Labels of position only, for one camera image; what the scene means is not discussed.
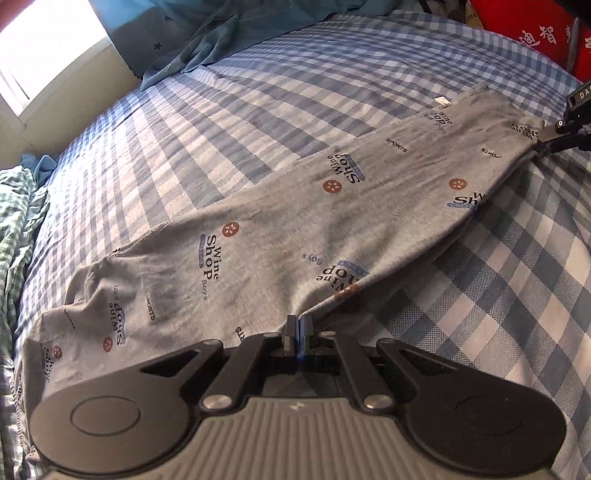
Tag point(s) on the blue checked bed sheet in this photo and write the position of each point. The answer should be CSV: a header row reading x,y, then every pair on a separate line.
x,y
221,110

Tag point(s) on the green checked quilt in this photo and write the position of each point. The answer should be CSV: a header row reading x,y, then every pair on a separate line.
x,y
18,221

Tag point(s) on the grey printed pants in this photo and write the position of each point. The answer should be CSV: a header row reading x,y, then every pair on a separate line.
x,y
286,217

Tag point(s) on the blue star print cloth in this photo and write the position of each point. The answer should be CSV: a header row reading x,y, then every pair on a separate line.
x,y
203,32

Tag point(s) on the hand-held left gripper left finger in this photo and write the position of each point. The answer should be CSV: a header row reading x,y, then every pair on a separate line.
x,y
291,328

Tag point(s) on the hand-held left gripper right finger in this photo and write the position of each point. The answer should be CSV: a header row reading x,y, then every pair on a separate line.
x,y
306,328

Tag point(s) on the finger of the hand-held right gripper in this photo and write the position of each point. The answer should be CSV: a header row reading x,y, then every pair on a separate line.
x,y
561,136

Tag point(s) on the bright window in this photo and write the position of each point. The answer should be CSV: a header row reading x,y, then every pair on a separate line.
x,y
41,50

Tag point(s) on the red cloth with white print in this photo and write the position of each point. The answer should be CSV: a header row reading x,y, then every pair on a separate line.
x,y
517,27

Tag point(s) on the light blue cloth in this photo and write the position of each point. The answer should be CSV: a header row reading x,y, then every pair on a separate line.
x,y
39,164

